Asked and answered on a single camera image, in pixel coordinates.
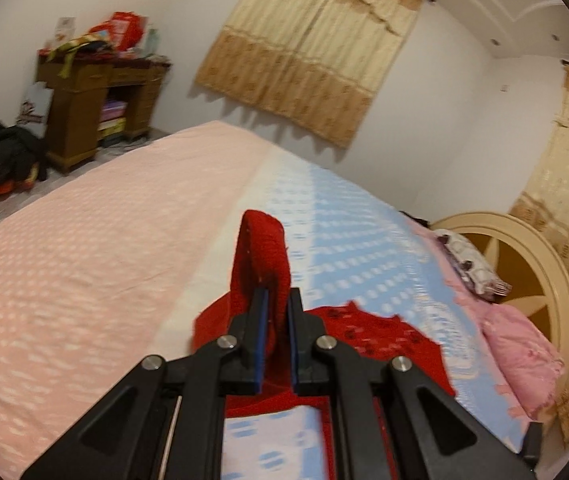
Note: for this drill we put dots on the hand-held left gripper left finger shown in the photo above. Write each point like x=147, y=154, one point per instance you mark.
x=262, y=340

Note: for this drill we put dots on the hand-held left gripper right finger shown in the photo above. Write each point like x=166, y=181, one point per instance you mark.
x=292, y=340

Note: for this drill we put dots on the red fleece garment with prints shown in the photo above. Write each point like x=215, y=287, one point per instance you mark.
x=259, y=250

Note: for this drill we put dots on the bed with pink-blue sheet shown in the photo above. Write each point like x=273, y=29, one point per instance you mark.
x=89, y=260

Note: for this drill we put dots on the white purple patterned pillow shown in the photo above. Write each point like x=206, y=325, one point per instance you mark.
x=469, y=265

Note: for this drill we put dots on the pink pillow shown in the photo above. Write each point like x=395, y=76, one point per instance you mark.
x=519, y=355

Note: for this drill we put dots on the stack of colourful boxes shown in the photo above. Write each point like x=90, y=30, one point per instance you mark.
x=112, y=122

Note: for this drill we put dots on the cream round bed headboard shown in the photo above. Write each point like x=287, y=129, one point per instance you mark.
x=554, y=280

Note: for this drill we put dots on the beige patterned window curtain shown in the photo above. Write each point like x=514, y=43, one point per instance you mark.
x=304, y=60

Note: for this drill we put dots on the brown wooden desk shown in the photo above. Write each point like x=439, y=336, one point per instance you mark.
x=74, y=110

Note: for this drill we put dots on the black bag with orange cloth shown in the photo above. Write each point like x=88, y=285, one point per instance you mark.
x=12, y=155

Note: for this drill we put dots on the white printed bag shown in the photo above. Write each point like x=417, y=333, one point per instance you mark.
x=32, y=110

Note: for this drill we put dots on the green yellow cloth pile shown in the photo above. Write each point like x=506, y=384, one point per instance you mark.
x=79, y=44

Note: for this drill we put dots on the white printed box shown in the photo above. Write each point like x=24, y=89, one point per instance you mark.
x=64, y=27

